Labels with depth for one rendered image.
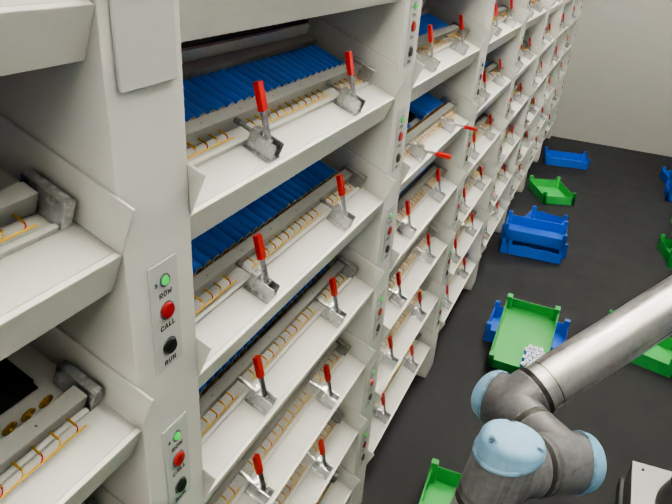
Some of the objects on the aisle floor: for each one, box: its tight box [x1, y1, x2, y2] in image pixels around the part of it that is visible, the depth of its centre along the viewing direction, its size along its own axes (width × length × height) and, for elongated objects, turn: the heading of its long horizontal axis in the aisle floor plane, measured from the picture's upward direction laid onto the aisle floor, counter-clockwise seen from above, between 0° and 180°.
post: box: [299, 0, 422, 504], centre depth 128 cm, size 20×9×181 cm, turn 58°
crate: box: [487, 293, 561, 373], centre depth 231 cm, size 30×20×8 cm
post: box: [0, 0, 205, 504], centre depth 71 cm, size 20×9×181 cm, turn 58°
